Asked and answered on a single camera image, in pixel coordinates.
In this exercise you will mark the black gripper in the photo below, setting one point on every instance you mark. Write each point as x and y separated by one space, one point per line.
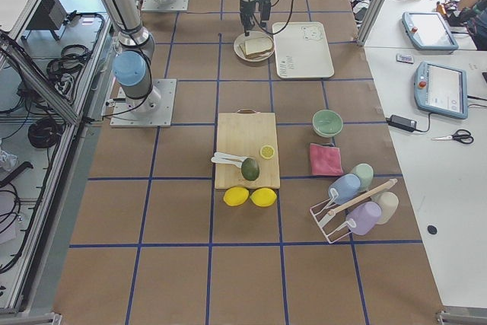
246 5

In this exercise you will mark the white round plate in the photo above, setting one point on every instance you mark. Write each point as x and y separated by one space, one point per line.
253 34

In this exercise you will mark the bread slice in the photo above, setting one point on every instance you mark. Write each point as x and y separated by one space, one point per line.
258 46
242 49

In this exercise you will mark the bread slice on plate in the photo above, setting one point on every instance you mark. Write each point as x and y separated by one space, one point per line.
242 49

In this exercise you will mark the cream bear tray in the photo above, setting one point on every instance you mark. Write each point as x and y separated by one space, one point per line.
302 51

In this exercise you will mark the wooden cutting board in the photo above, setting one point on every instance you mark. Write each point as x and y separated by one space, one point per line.
243 134

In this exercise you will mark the light green bowl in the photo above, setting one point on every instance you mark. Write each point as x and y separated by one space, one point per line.
327 123

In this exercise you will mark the lemon half slice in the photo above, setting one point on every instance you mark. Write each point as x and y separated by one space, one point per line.
267 152

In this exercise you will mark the white plastic knife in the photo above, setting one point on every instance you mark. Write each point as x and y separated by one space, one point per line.
224 158

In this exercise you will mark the green avocado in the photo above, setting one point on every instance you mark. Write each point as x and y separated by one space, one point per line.
250 169

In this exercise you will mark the pink cloth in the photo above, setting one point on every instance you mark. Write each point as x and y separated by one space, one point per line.
325 160

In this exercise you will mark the upper teach pendant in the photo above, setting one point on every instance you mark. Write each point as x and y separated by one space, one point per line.
428 31

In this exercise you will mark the teach pendant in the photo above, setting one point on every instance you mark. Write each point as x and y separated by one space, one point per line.
441 89
428 31

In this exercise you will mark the black power adapter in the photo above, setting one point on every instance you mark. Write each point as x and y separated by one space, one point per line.
402 123

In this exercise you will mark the right yellow lemon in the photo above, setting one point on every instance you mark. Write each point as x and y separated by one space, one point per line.
263 197

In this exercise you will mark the yellow lemon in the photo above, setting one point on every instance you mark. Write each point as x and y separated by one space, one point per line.
263 197
236 196

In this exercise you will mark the left yellow lemon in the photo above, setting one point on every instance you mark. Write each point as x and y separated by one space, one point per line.
236 196

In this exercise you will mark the green cup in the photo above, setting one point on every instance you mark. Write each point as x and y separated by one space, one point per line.
365 173

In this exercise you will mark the blue cup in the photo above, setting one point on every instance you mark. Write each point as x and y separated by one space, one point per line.
344 189

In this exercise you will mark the lower teach pendant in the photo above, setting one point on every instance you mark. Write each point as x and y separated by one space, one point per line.
441 89

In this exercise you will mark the wooden rack rod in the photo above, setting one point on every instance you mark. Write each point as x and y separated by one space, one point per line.
385 186

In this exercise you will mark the cream cup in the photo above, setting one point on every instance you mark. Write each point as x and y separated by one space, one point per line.
388 203

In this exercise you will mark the purple cup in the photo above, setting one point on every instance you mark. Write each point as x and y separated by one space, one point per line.
363 218

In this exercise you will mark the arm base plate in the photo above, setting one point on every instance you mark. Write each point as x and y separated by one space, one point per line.
165 6
156 111

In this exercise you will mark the white wire cup rack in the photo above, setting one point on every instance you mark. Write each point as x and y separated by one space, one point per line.
333 227

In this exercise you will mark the black handled scissors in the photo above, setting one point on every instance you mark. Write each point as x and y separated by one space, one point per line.
462 136

